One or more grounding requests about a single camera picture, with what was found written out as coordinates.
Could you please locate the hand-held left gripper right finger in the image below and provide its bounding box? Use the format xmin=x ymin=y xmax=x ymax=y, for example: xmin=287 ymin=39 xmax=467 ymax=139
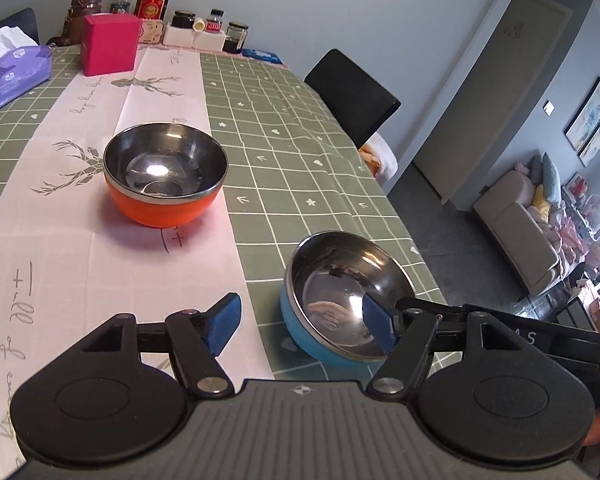
xmin=362 ymin=294 xmax=531 ymax=397

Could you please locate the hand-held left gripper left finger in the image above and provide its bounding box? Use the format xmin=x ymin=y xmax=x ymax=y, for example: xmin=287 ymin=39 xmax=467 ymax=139
xmin=70 ymin=292 xmax=242 ymax=400

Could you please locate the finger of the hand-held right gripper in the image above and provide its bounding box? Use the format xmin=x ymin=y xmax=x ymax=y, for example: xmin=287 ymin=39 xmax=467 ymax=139
xmin=395 ymin=297 xmax=470 ymax=322

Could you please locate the blue steel bowl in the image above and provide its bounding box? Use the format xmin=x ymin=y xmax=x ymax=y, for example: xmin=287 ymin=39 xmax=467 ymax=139
xmin=280 ymin=231 xmax=417 ymax=367

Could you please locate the orange steel bowl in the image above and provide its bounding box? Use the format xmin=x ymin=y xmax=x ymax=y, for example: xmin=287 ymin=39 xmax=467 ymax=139
xmin=103 ymin=123 xmax=229 ymax=228

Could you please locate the beige sofa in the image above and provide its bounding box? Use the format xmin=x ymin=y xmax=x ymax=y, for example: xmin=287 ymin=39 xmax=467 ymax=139
xmin=472 ymin=152 xmax=590 ymax=297

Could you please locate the yellow cushion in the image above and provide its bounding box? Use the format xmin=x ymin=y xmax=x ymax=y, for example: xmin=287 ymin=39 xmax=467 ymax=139
xmin=530 ymin=185 xmax=552 ymax=217

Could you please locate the white deer print table runner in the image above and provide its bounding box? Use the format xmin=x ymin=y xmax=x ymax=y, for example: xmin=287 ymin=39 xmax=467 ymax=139
xmin=0 ymin=45 xmax=277 ymax=463

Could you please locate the grey blue cushion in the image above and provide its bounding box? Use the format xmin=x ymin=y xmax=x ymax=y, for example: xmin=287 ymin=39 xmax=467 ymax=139
xmin=540 ymin=154 xmax=564 ymax=207

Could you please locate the cream door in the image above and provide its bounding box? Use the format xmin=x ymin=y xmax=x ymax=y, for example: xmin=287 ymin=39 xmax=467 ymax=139
xmin=412 ymin=0 xmax=574 ymax=206

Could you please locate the black chair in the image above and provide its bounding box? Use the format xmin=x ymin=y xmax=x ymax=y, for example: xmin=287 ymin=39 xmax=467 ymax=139
xmin=304 ymin=49 xmax=402 ymax=149
xmin=0 ymin=8 xmax=40 ymax=47

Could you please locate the blue packet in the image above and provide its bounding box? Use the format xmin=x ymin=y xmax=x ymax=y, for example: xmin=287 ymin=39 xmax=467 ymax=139
xmin=241 ymin=48 xmax=285 ymax=65

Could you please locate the tall dark jar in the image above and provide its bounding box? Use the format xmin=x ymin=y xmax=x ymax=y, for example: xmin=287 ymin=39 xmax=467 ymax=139
xmin=223 ymin=21 xmax=250 ymax=55

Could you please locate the white box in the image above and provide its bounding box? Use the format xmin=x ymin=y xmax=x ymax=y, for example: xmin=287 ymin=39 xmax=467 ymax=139
xmin=162 ymin=25 xmax=227 ymax=52

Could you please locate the beige patterned tin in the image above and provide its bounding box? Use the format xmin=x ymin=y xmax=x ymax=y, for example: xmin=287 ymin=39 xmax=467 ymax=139
xmin=139 ymin=19 xmax=165 ymax=46

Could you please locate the pink box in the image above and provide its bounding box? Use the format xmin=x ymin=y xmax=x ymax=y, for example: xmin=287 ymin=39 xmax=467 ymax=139
xmin=80 ymin=13 xmax=142 ymax=77

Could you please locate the purple tissue box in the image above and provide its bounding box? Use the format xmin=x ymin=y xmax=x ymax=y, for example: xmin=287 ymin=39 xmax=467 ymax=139
xmin=0 ymin=26 xmax=53 ymax=111

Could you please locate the brown ceramic jar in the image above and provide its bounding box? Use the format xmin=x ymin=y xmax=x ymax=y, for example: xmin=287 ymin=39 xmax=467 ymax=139
xmin=46 ymin=0 xmax=104 ymax=47

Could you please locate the small framed wall picture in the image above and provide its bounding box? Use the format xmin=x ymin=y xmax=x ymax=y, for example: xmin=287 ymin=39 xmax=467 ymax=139
xmin=578 ymin=111 xmax=600 ymax=169

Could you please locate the large framed wall picture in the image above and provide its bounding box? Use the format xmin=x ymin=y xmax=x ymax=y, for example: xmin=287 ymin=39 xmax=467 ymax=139
xmin=564 ymin=77 xmax=600 ymax=151

